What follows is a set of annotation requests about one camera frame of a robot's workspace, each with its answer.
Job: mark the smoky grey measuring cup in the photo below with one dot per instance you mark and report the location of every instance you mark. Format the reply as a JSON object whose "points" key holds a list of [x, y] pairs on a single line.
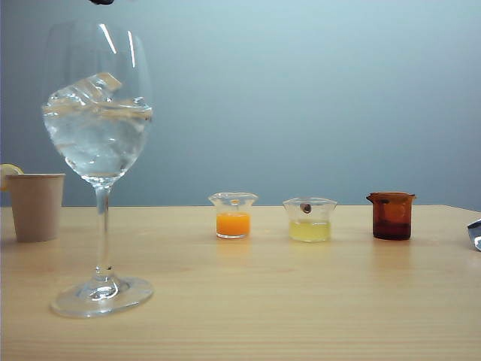
{"points": [[101, 2]]}

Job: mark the yellow lemon slice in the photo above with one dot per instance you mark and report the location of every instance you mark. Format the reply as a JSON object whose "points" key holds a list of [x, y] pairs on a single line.
{"points": [[7, 171]]}

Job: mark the clear cup with orange juice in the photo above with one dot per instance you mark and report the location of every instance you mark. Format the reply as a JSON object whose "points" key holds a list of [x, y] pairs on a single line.
{"points": [[233, 225]]}

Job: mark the silver foil object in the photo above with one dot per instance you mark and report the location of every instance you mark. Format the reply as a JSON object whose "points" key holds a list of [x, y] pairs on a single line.
{"points": [[476, 237]]}

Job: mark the clear wine glass with ice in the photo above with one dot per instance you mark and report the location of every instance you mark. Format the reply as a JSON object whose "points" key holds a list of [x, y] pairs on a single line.
{"points": [[101, 225]]}

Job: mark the amber brown measuring cup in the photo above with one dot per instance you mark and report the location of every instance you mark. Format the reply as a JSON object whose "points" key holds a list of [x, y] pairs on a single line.
{"points": [[391, 222]]}

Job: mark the beige paper cup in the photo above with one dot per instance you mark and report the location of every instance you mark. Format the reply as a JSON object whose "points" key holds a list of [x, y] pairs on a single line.
{"points": [[35, 210]]}

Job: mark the clear cup with yellow juice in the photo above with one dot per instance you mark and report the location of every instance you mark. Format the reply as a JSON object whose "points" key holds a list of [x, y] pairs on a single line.
{"points": [[310, 231]]}

